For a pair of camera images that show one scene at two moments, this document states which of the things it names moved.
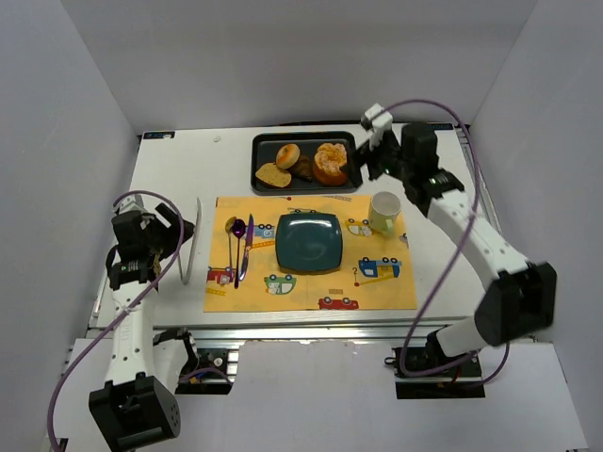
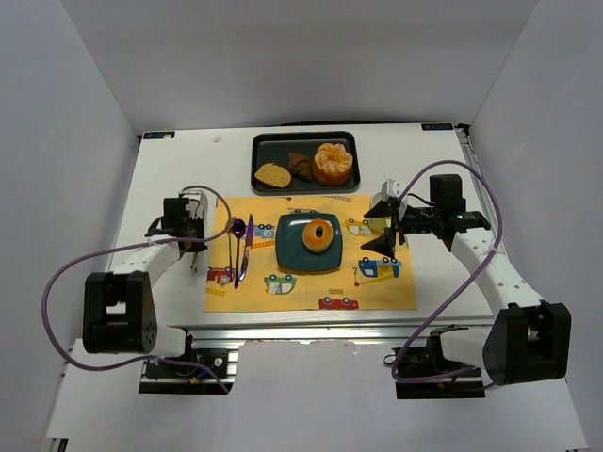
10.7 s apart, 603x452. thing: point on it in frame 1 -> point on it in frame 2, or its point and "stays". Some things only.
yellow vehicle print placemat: (376, 274) stays
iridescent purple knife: (249, 244) stays
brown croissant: (304, 167) stays
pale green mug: (385, 207) stays
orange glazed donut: (287, 155) -> (310, 238)
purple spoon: (238, 228) stays
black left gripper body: (166, 226) -> (192, 240)
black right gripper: (375, 153) -> (400, 225)
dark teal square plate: (308, 243) stays
